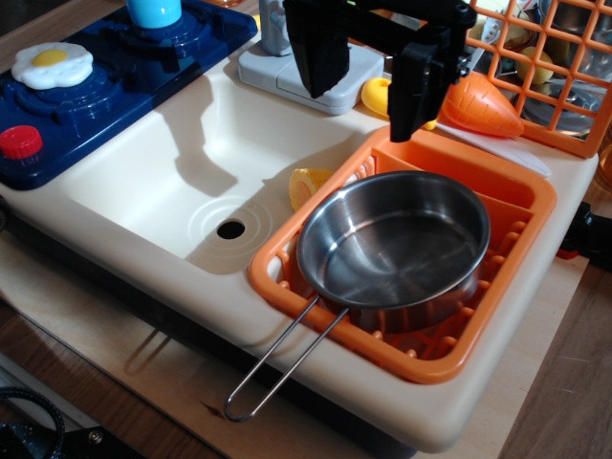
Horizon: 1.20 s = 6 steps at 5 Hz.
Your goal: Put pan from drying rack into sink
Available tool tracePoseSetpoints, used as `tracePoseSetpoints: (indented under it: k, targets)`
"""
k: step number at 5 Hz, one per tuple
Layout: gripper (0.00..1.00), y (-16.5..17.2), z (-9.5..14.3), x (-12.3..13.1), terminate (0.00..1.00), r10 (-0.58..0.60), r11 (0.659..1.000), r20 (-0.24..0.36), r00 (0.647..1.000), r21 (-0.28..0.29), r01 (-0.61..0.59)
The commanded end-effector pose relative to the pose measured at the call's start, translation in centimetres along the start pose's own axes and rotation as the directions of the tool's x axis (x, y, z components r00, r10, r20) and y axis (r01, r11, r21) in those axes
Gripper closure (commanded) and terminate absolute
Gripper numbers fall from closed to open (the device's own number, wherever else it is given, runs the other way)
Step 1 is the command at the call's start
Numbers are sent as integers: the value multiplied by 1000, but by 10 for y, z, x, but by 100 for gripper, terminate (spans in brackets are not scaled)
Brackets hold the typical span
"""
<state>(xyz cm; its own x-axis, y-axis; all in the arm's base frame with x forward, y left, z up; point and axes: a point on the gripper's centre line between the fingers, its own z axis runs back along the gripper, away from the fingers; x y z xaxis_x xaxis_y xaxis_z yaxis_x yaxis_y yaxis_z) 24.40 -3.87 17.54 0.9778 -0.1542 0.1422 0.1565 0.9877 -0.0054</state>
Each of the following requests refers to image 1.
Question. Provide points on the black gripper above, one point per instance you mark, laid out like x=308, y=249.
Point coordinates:
x=427, y=38

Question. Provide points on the stainless steel pan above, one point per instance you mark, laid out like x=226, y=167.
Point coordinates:
x=398, y=252

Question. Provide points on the orange plastic drying rack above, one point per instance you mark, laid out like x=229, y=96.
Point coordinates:
x=518, y=201

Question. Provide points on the cream toy sink unit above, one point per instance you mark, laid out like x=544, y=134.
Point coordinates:
x=179, y=203

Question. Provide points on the yellow plastic toy piece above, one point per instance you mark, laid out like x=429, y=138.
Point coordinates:
x=374, y=96

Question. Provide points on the grey toy faucet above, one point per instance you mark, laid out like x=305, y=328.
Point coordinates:
x=270, y=65

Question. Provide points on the orange toy carrot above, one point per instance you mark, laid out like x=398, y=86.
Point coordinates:
x=476, y=105

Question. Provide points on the yellow toy corn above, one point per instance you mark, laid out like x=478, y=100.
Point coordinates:
x=304, y=183

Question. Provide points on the white plastic knife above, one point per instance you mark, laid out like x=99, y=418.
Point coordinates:
x=507, y=149

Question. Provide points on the yellow toy lemon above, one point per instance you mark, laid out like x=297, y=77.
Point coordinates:
x=540, y=75

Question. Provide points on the orange grid basket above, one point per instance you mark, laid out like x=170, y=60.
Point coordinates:
x=550, y=67

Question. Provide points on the steel bowl in basket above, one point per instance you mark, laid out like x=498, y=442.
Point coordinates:
x=559, y=102

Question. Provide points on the light blue plastic cup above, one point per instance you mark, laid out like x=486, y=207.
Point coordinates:
x=154, y=14

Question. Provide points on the dark blue toy stove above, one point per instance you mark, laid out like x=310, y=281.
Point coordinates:
x=135, y=70

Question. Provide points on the black clamp with red tip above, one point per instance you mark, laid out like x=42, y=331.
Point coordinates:
x=589, y=235

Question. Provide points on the toy fried egg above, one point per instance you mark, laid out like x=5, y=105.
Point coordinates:
x=52, y=65

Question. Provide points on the red stove knob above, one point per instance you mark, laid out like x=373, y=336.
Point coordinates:
x=20, y=142

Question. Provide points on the black metal bracket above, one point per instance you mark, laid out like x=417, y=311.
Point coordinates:
x=20, y=440

